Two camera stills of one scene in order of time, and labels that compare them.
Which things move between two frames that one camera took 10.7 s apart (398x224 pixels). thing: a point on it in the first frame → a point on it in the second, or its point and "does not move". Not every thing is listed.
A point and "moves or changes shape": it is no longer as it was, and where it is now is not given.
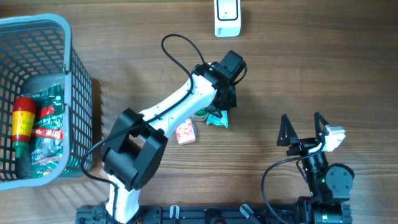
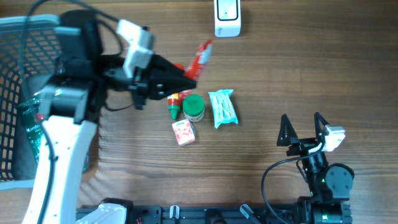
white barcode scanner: [227, 18] does not move
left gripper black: [233, 102] → [153, 79]
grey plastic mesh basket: [35, 50] does not move
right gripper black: [301, 145] does not move
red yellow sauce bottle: [23, 115] moves or changes shape
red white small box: [186, 132] does not move
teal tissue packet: [217, 120] moves or changes shape
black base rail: [224, 214] does not move
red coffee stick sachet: [52, 134] moves or changes shape
